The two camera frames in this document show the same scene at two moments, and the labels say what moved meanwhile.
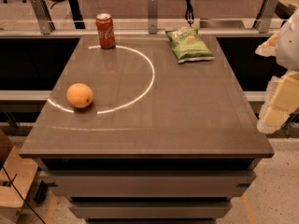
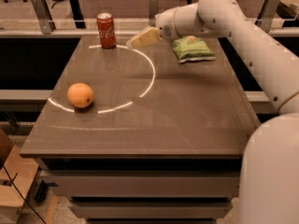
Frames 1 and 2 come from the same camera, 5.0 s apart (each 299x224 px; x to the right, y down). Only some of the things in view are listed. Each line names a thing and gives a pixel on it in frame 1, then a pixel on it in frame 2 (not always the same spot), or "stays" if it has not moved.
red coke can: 106,31 stays
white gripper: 289,46 -> 165,26
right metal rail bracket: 267,11 stays
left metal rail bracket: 42,14 stays
